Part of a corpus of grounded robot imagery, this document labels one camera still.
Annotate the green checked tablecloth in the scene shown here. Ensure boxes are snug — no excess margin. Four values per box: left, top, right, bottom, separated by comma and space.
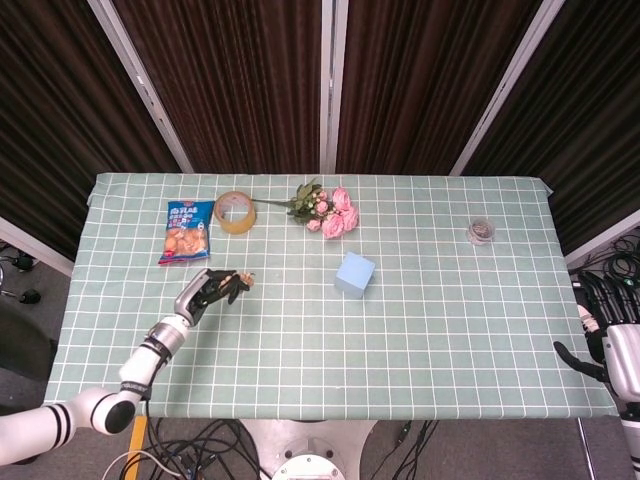
43, 172, 620, 422

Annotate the light blue foam cube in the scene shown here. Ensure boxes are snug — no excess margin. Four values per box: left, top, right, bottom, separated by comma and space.
333, 251, 377, 301

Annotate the pink artificial flower bouquet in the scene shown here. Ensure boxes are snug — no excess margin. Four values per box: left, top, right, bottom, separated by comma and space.
251, 178, 361, 241

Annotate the dark brown curtain panel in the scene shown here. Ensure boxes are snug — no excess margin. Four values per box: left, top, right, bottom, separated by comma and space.
460, 0, 640, 255
111, 0, 332, 175
0, 0, 177, 262
335, 0, 545, 176

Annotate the yellow packing tape roll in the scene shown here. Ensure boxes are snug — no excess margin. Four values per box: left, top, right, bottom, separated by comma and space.
213, 190, 258, 235

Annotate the white screen frame post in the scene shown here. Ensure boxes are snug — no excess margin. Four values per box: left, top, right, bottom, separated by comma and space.
0, 215, 77, 279
563, 206, 640, 267
318, 0, 350, 175
86, 0, 196, 175
448, 0, 567, 177

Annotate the black floor cable bundle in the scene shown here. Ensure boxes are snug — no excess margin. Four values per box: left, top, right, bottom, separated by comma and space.
102, 399, 274, 480

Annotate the blue snack bag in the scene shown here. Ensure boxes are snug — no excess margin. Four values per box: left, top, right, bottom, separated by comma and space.
158, 199, 212, 266

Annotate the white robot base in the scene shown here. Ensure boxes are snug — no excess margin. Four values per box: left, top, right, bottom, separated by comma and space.
238, 418, 382, 480

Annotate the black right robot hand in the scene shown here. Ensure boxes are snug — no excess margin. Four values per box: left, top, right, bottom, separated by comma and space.
553, 271, 640, 401

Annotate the yellow stand leg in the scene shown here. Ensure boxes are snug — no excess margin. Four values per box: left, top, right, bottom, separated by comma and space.
125, 416, 150, 467

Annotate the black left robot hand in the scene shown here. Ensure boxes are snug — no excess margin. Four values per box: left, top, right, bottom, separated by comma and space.
172, 268, 254, 329

